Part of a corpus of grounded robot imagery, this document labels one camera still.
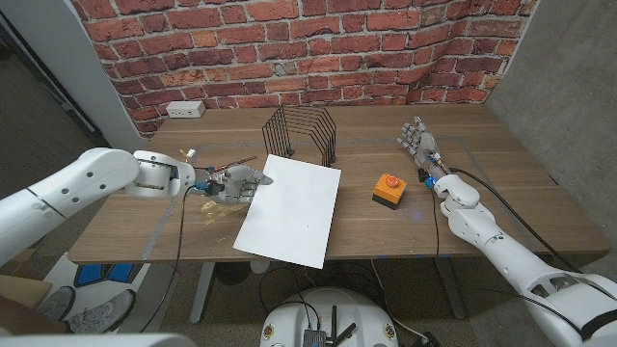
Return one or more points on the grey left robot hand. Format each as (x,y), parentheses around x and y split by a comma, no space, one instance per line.
(231,185)

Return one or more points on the grey sneaker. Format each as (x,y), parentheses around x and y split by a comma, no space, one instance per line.
(57,303)
(103,313)

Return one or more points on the tan cardboard box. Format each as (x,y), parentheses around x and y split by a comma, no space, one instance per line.
(24,289)

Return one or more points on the orange emergency stop button box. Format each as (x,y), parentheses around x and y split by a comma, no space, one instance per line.
(389,190)

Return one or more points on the gold plastic wrap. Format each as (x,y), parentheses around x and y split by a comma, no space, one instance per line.
(217,212)

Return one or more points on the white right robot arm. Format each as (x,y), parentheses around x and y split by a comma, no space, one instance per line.
(506,255)

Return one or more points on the dark round floor object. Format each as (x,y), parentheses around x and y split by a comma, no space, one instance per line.
(232,274)

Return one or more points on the red-brown pen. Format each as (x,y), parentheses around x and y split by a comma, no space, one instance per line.
(238,162)

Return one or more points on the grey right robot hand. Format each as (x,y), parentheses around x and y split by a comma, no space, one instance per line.
(425,144)

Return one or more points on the brown trouser leg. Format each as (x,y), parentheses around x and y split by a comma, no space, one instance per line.
(29,323)

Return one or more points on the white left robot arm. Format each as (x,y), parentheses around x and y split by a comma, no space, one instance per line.
(72,188)

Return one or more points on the black floor plug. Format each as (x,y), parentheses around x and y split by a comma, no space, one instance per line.
(426,339)

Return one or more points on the white power strip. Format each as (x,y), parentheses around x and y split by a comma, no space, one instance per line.
(185,109)

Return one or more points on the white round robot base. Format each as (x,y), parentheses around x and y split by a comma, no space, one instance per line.
(328,313)

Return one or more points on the white floor mat blue shapes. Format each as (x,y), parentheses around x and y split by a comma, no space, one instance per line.
(144,299)

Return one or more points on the white table leg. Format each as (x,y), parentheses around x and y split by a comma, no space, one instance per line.
(202,294)

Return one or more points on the grey table leg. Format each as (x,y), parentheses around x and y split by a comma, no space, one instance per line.
(453,289)

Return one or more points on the white round table foot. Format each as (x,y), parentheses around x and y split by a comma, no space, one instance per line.
(259,266)

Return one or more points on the black router with antennas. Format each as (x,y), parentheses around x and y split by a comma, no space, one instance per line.
(315,337)

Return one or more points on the printed red brick backdrop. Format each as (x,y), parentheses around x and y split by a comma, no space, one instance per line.
(313,48)

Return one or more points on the white paper file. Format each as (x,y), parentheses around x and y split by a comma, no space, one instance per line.
(289,212)

